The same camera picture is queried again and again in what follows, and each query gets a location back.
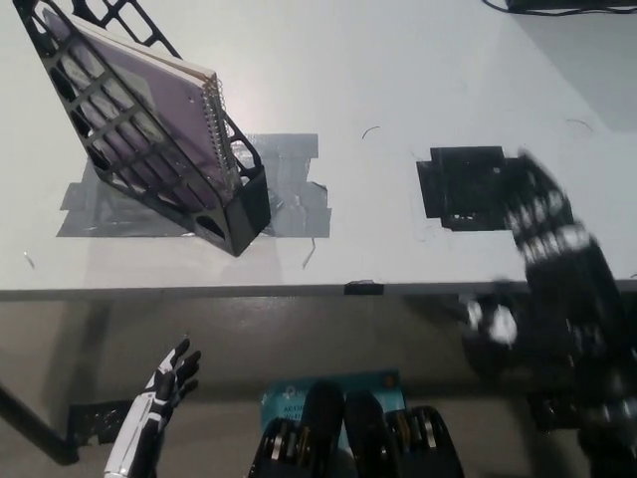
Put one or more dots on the teal cardboard box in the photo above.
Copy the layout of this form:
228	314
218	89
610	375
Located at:
283	398

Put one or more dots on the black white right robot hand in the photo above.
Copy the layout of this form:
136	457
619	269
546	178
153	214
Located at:
552	224

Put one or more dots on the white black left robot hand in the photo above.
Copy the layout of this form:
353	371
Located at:
159	393

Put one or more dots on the grey tape patch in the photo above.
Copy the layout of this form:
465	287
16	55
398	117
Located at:
293	199

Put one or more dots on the purple spiral notebook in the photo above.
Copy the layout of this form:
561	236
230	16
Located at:
164	94

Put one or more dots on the black floor tape patch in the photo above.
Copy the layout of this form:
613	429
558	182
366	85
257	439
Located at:
550	413
97	423

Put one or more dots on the black desk leg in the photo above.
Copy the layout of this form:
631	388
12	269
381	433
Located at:
35	428

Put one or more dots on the black lattice file shelf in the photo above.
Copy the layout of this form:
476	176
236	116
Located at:
246	214

